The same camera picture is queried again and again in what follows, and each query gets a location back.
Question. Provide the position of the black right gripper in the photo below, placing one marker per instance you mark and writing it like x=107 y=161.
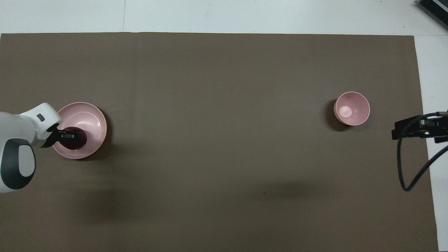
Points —
x=437 y=126

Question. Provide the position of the brown table mat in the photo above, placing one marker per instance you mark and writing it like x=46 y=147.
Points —
x=224 y=140

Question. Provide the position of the pink plate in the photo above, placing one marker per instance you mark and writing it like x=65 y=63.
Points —
x=91 y=122

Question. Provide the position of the black ribbed device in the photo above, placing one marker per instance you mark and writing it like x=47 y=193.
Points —
x=435 y=10

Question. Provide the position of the pink bowl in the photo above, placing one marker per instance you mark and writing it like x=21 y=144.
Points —
x=351 y=109

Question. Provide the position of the red apple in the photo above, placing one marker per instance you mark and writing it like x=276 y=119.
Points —
x=75 y=145

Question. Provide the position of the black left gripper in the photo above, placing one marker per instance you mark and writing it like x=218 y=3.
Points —
x=56 y=136

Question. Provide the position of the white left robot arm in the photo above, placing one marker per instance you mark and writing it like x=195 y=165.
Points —
x=17 y=140

